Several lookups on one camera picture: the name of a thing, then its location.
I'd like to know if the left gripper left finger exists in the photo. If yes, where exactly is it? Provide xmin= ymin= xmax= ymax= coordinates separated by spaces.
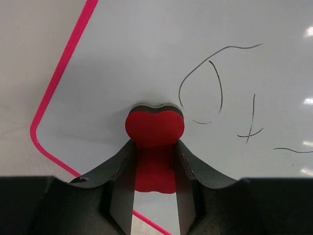
xmin=70 ymin=141 xmax=136 ymax=235

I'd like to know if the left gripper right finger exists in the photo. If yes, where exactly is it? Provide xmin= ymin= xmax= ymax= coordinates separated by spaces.
xmin=174 ymin=141 xmax=242 ymax=235

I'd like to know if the red whiteboard eraser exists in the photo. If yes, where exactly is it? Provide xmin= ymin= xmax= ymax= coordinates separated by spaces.
xmin=125 ymin=103 xmax=185 ymax=194

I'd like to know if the pink framed whiteboard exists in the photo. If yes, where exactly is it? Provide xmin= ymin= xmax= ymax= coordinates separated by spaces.
xmin=30 ymin=0 xmax=313 ymax=235

